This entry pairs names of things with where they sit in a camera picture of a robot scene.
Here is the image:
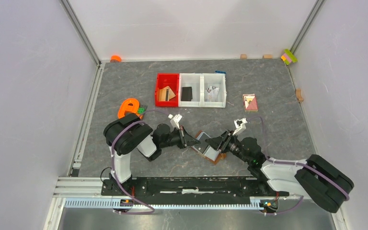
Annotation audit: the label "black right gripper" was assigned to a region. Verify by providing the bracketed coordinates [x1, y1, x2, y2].
[204, 130, 251, 165]

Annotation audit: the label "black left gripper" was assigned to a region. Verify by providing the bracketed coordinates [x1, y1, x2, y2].
[160, 125, 200, 148]

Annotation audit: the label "dark grey credit card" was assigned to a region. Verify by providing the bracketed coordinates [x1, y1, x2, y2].
[196, 135, 210, 154]

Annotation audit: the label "brown leather card holder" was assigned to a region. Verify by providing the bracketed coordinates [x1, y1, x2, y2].
[191, 130, 227, 165]

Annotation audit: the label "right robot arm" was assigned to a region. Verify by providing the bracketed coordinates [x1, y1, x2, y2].
[206, 130, 355, 213]

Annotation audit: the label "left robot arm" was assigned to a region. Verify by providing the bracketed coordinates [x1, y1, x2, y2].
[103, 113, 200, 195]

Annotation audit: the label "black card in bin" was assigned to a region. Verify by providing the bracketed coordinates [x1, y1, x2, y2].
[181, 87, 193, 102]

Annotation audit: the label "cards in white bin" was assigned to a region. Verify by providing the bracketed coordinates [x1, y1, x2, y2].
[205, 85, 219, 102]

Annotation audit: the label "playing card box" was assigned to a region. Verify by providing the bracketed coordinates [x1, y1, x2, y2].
[242, 93, 258, 112]

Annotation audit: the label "cards in red bin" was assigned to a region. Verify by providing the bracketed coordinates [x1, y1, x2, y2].
[157, 86, 176, 102]

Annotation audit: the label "white plastic bin left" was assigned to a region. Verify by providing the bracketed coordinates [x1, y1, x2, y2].
[179, 73, 201, 107]

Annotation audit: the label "white plastic bin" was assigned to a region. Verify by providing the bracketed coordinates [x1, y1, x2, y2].
[201, 73, 227, 108]
[179, 73, 201, 107]

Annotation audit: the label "white plastic bin right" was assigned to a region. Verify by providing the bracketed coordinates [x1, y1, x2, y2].
[201, 73, 227, 108]

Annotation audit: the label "green toy block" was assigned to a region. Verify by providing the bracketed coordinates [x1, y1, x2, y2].
[137, 106, 147, 115]

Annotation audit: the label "red plastic bin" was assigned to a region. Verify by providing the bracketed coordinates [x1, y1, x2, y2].
[154, 73, 179, 107]

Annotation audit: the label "orange tape dispenser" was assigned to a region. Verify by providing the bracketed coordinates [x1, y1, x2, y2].
[117, 98, 141, 119]

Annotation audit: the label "blue toy piece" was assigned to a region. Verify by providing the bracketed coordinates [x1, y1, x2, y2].
[215, 70, 227, 75]

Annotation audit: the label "wooden arch block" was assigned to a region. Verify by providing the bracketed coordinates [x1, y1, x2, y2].
[295, 89, 304, 103]

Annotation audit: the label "colourful toy block stack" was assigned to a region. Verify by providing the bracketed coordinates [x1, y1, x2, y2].
[280, 49, 298, 66]

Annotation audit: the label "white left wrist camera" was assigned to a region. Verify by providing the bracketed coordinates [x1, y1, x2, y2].
[168, 114, 182, 130]

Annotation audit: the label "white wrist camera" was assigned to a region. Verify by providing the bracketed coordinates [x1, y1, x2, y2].
[168, 114, 182, 130]
[233, 118, 248, 136]

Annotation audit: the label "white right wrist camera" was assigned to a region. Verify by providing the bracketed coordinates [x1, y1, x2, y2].
[233, 118, 248, 136]

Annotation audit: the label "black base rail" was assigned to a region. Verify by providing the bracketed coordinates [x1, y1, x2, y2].
[101, 176, 290, 206]

